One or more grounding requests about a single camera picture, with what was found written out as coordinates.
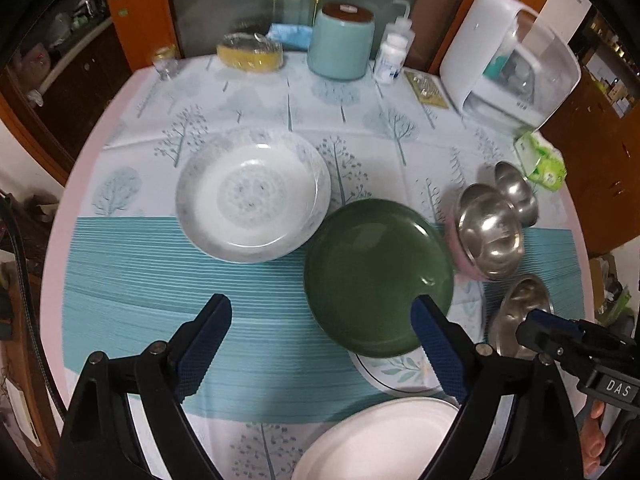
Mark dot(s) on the tree-printed tablecloth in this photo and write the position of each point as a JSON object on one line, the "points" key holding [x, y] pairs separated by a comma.
{"points": [[145, 270]]}

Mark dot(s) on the white pill bottle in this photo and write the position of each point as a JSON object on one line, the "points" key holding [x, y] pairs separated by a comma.
{"points": [[389, 62]]}

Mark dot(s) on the small glass jar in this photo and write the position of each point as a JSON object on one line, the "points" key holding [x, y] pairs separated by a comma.
{"points": [[166, 62]]}

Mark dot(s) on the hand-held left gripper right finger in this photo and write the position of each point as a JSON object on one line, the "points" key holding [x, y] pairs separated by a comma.
{"points": [[441, 352]]}

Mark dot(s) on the white leaf-patterned plate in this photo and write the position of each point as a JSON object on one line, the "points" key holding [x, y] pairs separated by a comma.
{"points": [[400, 375]]}

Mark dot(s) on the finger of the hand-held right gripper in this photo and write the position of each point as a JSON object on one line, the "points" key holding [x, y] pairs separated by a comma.
{"points": [[542, 331]]}

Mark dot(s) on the steel bowl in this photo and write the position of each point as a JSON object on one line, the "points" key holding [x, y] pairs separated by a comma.
{"points": [[492, 232], [515, 307], [517, 192]]}

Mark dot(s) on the plain white plate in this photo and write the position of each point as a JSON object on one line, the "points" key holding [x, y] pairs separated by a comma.
{"points": [[380, 440]]}

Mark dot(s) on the orange wooden cabinet frame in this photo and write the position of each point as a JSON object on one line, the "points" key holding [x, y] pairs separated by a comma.
{"points": [[135, 15]]}

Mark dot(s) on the white countertop appliance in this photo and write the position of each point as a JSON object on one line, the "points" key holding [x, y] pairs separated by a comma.
{"points": [[505, 60]]}

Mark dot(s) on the green tissue pack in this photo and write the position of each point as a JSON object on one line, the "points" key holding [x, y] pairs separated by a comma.
{"points": [[542, 160]]}

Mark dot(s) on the person's right hand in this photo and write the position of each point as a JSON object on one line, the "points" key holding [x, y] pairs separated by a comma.
{"points": [[594, 442]]}

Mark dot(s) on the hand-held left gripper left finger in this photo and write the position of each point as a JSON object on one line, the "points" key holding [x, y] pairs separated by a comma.
{"points": [[204, 347]]}

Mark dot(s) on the blue packet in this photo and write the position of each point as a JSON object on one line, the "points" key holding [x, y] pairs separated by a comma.
{"points": [[290, 35]]}

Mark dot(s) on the clear squeeze wash bottle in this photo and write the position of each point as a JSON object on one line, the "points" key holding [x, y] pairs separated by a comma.
{"points": [[402, 27]]}

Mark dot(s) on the green plate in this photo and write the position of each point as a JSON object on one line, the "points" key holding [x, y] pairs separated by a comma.
{"points": [[377, 280]]}

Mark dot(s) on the teal canister with brown lid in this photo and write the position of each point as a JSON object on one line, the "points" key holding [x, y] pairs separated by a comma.
{"points": [[341, 42]]}

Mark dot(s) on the brown wooden cabinet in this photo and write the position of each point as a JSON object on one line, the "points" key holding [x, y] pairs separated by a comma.
{"points": [[612, 160]]}

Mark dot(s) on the white blue-patterned plate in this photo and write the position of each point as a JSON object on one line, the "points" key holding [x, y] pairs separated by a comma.
{"points": [[252, 195]]}

